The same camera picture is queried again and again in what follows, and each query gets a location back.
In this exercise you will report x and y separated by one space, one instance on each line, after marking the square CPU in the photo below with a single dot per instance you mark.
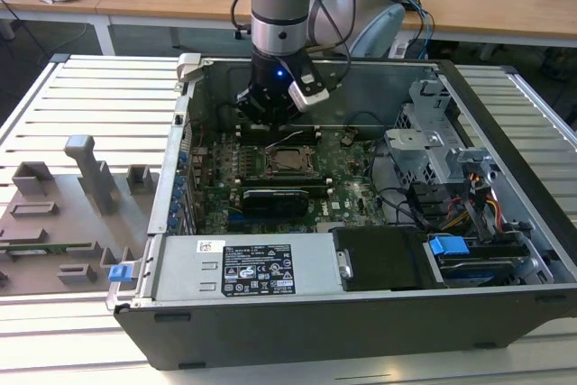
289 159

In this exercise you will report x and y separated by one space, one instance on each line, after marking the CPU socket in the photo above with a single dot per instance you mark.
315 150

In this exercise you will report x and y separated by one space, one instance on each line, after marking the blue expansion slot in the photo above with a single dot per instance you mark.
248 222

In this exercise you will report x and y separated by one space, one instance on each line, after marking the coin cell battery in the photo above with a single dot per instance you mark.
347 138

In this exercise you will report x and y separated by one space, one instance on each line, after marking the black graphics card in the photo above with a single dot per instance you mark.
275 202

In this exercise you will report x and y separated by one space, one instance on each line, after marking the black RAM stick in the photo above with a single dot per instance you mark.
320 191

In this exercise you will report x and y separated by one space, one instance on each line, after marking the green motherboard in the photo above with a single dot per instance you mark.
351 186

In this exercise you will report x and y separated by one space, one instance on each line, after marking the wooden desk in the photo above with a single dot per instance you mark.
180 2

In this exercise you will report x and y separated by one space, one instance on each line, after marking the small white box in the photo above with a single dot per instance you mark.
399 48

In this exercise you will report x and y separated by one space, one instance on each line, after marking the grey metal drive cage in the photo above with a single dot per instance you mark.
414 150

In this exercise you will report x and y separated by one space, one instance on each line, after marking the silver power supply with label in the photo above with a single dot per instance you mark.
180 268

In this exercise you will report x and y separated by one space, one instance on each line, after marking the black plastic shroud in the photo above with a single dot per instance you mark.
383 259

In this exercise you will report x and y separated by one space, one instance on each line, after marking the blue case latch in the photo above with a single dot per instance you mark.
121 274

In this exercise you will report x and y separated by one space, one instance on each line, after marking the hard disk in blue carrier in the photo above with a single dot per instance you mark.
448 247

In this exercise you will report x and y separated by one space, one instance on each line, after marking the black open PC case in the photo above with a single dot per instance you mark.
315 335

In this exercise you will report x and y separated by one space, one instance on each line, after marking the grey parts rack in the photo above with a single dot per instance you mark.
67 231

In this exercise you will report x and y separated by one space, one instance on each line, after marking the green RAM stick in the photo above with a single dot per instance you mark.
54 248

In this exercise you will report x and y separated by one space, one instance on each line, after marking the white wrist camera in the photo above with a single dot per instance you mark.
311 98

